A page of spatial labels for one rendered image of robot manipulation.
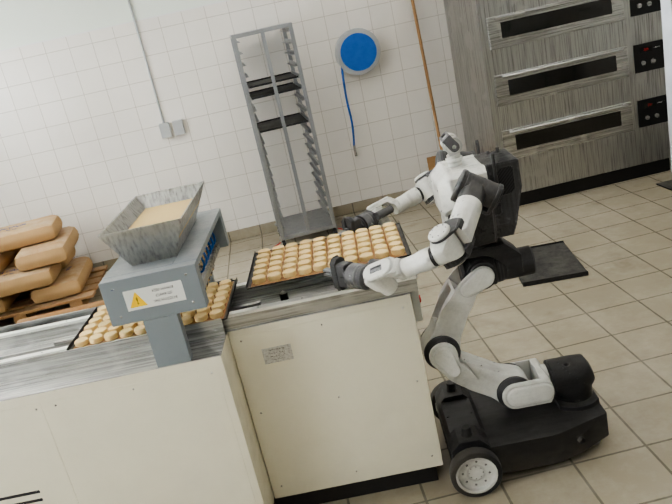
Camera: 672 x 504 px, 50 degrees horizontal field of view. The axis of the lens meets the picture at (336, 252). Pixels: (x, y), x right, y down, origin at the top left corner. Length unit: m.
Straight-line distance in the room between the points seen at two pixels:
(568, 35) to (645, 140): 1.11
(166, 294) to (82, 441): 0.65
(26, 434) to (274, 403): 0.89
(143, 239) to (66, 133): 4.44
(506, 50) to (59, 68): 3.76
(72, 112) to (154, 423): 4.54
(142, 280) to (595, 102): 4.57
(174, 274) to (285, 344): 0.53
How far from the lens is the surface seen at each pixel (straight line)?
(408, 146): 6.90
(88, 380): 2.70
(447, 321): 2.86
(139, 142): 6.82
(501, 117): 6.02
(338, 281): 2.53
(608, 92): 6.34
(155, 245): 2.55
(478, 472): 2.96
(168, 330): 2.54
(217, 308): 2.74
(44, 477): 2.94
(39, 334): 3.23
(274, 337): 2.72
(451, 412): 3.15
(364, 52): 6.60
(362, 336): 2.72
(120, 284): 2.51
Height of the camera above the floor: 1.87
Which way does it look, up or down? 18 degrees down
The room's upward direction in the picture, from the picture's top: 13 degrees counter-clockwise
